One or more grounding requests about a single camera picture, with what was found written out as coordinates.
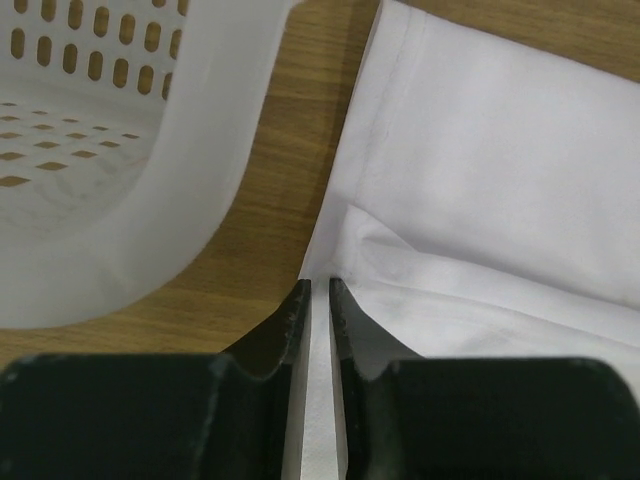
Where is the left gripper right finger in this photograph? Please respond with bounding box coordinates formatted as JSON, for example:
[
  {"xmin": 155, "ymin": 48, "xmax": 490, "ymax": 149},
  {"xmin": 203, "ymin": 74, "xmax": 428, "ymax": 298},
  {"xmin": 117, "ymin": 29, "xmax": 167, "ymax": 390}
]
[{"xmin": 329, "ymin": 278, "xmax": 639, "ymax": 479}]

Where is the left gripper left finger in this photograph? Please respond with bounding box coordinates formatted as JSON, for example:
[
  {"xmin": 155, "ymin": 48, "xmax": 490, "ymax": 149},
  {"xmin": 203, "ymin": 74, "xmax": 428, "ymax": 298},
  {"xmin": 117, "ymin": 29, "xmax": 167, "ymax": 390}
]
[{"xmin": 1, "ymin": 280, "xmax": 311, "ymax": 479}]

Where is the white t shirt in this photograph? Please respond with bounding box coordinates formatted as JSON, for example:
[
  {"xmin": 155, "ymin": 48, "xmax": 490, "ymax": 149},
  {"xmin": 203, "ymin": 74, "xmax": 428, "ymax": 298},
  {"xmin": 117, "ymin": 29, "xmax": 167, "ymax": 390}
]
[{"xmin": 300, "ymin": 1, "xmax": 639, "ymax": 479}]

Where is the white plastic basket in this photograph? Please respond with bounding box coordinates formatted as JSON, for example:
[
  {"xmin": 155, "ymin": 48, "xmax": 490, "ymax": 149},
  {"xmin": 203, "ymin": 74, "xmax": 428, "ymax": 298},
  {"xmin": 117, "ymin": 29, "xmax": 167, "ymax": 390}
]
[{"xmin": 1, "ymin": 1, "xmax": 293, "ymax": 329}]

